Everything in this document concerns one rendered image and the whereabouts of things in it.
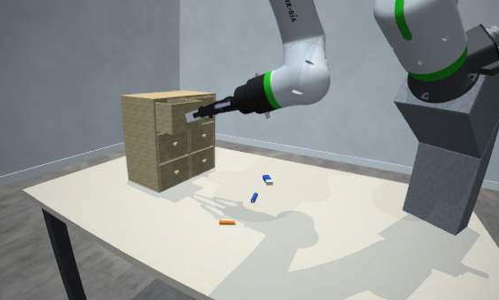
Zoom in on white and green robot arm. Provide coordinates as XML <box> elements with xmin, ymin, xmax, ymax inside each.
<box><xmin>245</xmin><ymin>0</ymin><xmax>499</xmax><ymax>119</ymax></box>

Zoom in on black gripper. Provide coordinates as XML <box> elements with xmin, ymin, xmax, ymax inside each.
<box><xmin>185</xmin><ymin>84</ymin><xmax>254</xmax><ymax>122</ymax></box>

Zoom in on brown wooden chest of drawers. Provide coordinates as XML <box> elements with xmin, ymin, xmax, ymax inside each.
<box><xmin>121</xmin><ymin>91</ymin><xmax>216</xmax><ymax>193</ymax></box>

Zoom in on brown wooden drawer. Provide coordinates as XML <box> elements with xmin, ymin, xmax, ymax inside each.
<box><xmin>155</xmin><ymin>98</ymin><xmax>203</xmax><ymax>135</ymax></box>
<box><xmin>189</xmin><ymin>96</ymin><xmax>214</xmax><ymax>121</ymax></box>
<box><xmin>190</xmin><ymin>146</ymin><xmax>213</xmax><ymax>177</ymax></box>
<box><xmin>157</xmin><ymin>131</ymin><xmax>188</xmax><ymax>162</ymax></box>
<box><xmin>159</xmin><ymin>154</ymin><xmax>189</xmax><ymax>190</ymax></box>
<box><xmin>190</xmin><ymin>121</ymin><xmax>214</xmax><ymax>151</ymax></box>

